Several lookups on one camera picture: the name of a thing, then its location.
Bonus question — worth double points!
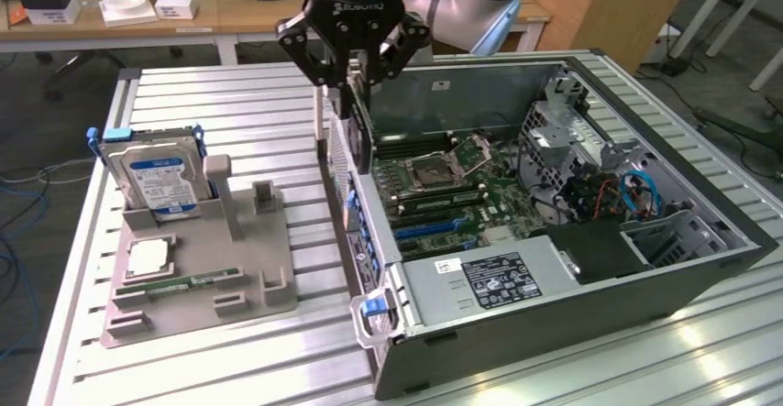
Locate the metal disk bay cage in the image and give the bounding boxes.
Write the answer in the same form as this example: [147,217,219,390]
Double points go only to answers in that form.
[519,101,617,192]

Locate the green RAM stick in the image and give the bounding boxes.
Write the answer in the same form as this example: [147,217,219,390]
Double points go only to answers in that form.
[115,267,242,295]

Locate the white box with black top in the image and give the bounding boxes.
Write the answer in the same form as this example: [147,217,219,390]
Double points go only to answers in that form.
[16,0,83,26]

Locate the black open PC case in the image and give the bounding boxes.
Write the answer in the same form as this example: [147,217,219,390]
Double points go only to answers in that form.
[314,55,779,401]

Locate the CPU socket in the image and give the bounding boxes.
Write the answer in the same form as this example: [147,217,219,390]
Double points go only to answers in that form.
[407,151,458,192]

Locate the blue wire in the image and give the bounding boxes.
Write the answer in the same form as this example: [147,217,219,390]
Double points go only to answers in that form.
[618,171,663,217]

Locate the wooden desk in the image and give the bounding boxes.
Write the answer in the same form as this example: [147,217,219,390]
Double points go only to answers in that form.
[0,0,553,66]

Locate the metal socket cover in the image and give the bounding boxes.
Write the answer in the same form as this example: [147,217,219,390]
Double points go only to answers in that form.
[450,134,498,171]

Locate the grey power supply unit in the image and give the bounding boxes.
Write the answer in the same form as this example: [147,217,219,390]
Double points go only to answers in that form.
[401,235,582,338]

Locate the silver chipset heatsink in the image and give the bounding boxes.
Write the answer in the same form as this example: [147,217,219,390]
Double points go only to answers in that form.
[485,226,523,246]

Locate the grey parts rack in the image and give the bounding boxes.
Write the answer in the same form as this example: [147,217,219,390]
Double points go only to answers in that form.
[99,152,302,350]

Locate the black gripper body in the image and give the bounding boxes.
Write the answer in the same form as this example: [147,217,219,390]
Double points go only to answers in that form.
[303,0,407,55]

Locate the green motherboard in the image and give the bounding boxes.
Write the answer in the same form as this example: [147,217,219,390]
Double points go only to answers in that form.
[370,133,539,263]

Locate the white table frame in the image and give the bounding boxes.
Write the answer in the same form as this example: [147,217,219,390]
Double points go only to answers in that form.
[670,0,783,91]

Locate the black chair base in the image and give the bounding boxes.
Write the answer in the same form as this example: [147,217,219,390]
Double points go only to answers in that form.
[691,103,783,153]

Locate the white round holder box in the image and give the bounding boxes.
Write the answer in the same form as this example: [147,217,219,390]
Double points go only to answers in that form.
[98,0,159,28]

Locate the black installed RAM stick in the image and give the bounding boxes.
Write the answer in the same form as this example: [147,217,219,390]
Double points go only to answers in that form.
[395,189,482,217]

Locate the silver CPU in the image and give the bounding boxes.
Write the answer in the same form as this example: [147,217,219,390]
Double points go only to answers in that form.
[126,239,176,275]

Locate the blue expansion slot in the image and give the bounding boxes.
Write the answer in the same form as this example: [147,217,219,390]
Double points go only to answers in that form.
[391,219,462,241]

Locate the wooden cabinet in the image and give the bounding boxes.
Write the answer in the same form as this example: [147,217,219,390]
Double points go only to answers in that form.
[523,0,702,64]

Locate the black graphics card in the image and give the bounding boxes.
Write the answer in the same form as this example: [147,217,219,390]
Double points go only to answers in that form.
[334,57,377,176]

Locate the hard disk with blue carrier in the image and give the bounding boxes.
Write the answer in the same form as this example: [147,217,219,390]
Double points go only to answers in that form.
[83,124,214,217]

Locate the blue floor cable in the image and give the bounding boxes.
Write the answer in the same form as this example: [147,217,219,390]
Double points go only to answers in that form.
[0,162,51,361]

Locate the small white printed box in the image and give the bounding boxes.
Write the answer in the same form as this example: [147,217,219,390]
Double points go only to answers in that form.
[154,0,200,20]

